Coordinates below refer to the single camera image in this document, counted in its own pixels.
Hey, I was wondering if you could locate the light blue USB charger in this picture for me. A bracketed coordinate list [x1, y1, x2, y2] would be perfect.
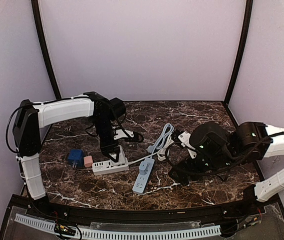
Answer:
[139, 161, 149, 176]

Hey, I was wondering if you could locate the light blue power strip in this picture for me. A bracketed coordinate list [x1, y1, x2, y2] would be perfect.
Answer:
[132, 157, 155, 195]

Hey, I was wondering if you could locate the light blue power cable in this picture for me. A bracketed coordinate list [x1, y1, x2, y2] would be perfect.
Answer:
[146, 123, 175, 161]

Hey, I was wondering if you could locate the blue cube socket adapter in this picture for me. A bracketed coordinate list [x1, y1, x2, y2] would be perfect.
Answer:
[67, 149, 84, 168]

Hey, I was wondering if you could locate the white power strip with USB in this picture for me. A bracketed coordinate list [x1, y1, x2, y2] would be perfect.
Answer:
[92, 160, 129, 176]

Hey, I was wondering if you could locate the pink USB charger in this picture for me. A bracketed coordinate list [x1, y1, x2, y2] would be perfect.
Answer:
[83, 155, 94, 168]

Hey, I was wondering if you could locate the white power cable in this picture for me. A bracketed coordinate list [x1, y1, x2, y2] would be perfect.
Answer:
[128, 139, 176, 166]

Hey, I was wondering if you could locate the black frame rail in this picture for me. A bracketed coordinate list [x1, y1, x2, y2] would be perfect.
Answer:
[0, 194, 284, 240]

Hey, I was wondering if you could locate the white slotted cable duct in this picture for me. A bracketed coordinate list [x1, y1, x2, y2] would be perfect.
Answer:
[14, 213, 221, 240]

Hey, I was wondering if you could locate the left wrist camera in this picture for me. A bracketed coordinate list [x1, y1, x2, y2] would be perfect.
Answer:
[114, 128, 144, 143]

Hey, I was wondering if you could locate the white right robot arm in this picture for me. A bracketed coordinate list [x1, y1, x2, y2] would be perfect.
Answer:
[164, 121, 284, 203]

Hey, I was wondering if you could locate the small circuit board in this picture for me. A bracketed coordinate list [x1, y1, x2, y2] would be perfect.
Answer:
[54, 223, 76, 236]

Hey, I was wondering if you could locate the white cube socket adapter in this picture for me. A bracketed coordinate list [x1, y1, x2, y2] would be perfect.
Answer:
[111, 149, 127, 166]

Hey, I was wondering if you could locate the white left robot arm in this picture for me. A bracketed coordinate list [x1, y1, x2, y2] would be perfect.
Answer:
[5, 91, 134, 200]

